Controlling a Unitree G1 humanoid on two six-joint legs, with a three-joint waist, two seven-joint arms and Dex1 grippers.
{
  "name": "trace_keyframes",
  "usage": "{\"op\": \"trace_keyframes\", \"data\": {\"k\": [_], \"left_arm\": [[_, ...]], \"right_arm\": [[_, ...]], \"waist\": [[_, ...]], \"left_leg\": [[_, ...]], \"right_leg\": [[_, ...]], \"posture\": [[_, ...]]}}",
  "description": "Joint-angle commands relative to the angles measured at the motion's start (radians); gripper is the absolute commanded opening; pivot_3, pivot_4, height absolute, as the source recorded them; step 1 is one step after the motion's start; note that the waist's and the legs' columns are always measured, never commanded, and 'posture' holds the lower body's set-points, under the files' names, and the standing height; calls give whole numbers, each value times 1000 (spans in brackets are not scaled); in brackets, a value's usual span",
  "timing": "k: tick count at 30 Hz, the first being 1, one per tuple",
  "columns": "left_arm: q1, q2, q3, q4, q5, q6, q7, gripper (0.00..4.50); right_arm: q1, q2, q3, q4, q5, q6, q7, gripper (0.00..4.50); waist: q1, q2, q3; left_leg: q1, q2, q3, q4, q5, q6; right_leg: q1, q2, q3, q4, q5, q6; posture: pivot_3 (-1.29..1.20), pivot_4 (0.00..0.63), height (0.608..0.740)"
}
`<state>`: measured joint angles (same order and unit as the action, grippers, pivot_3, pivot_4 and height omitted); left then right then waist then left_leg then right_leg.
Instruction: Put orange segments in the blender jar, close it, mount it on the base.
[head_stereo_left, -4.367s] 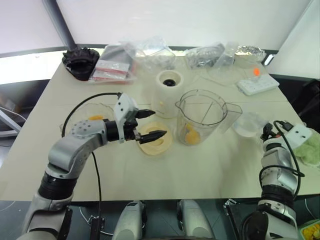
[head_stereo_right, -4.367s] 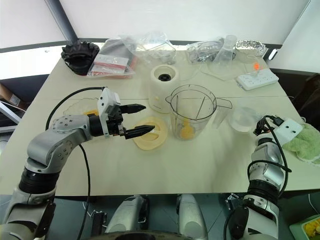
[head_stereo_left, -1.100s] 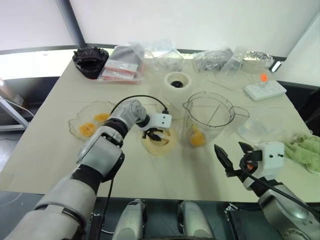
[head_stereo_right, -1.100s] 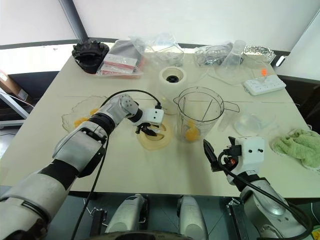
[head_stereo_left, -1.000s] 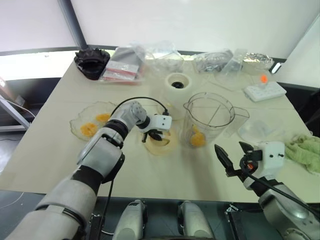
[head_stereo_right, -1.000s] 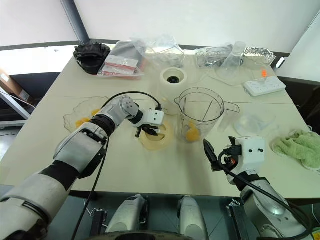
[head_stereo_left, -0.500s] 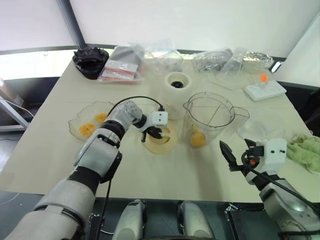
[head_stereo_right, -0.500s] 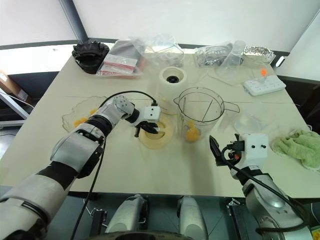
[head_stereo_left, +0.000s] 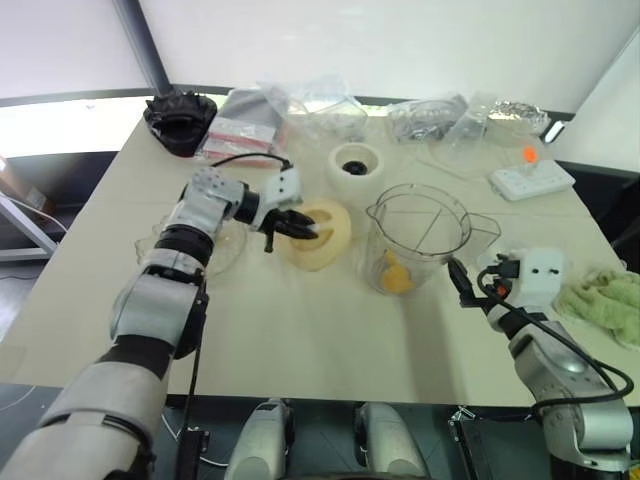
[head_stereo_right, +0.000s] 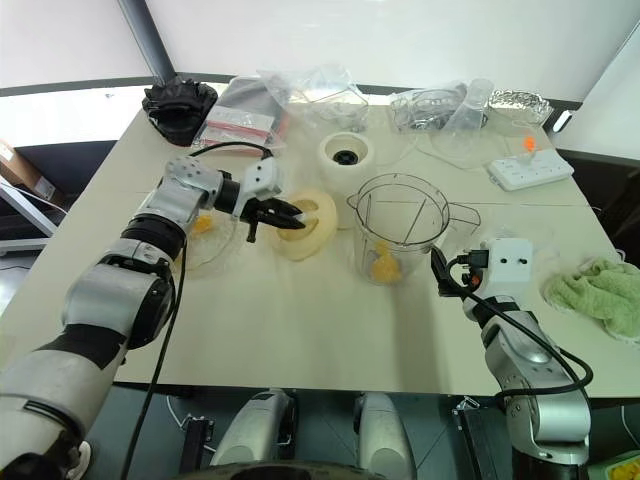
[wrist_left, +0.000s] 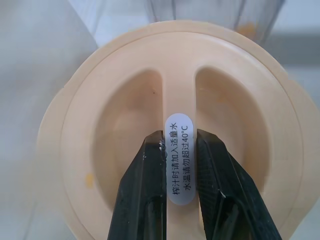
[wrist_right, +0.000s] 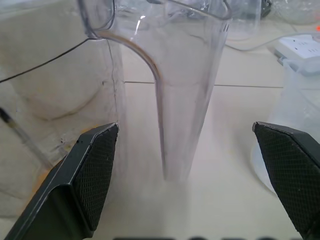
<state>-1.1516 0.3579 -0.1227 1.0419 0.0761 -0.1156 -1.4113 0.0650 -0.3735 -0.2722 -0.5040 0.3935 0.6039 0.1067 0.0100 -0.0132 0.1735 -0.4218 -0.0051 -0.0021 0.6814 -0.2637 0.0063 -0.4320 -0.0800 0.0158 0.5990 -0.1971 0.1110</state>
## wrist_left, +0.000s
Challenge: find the clear plastic blender jar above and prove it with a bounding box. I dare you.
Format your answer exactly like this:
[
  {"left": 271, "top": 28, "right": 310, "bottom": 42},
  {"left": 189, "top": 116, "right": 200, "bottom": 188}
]
[{"left": 149, "top": 0, "right": 286, "bottom": 47}]

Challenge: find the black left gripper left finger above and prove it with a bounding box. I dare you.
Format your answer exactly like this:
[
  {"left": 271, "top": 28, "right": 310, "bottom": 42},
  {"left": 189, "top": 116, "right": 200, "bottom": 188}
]
[{"left": 108, "top": 129, "right": 168, "bottom": 240}]

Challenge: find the peach blender jar lid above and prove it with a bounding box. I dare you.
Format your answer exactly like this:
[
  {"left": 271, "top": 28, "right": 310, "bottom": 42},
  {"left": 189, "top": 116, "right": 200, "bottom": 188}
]
[{"left": 34, "top": 21, "right": 314, "bottom": 240}]

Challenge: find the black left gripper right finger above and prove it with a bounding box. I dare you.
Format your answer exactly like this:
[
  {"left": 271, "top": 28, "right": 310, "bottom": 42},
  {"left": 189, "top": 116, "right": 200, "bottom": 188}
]
[{"left": 196, "top": 128, "right": 285, "bottom": 240}]

